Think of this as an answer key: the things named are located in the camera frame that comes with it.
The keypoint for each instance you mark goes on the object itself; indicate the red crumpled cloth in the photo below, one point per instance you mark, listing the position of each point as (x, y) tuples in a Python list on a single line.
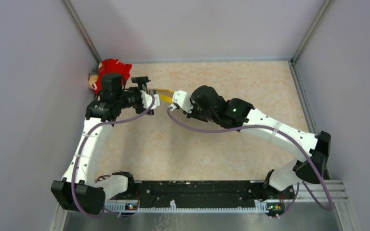
[(108, 66)]

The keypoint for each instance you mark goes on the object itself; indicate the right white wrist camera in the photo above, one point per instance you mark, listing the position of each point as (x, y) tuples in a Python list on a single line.
[(181, 100)]

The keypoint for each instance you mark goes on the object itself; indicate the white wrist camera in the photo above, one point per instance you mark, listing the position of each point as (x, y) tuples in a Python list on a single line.
[(150, 100), (181, 100)]

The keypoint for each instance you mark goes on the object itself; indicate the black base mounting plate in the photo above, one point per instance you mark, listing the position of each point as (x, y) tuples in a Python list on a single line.
[(208, 194)]

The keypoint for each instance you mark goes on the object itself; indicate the yellow wooden picture frame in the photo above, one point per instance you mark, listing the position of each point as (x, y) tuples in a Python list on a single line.
[(165, 95)]

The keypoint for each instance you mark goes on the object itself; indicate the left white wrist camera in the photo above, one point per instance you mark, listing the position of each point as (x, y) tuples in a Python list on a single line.
[(150, 100)]

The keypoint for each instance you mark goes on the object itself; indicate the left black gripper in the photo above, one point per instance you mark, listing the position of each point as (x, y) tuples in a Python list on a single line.
[(141, 81)]

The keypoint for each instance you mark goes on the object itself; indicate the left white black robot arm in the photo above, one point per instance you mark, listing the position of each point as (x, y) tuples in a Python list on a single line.
[(79, 189)]

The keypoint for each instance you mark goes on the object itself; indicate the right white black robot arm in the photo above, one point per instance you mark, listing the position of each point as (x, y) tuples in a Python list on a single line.
[(310, 150)]

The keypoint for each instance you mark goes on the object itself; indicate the aluminium rail with cable duct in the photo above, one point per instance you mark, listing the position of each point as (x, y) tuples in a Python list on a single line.
[(333, 191)]

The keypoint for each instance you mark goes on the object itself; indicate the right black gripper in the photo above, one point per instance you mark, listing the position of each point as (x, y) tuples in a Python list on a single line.
[(192, 114)]

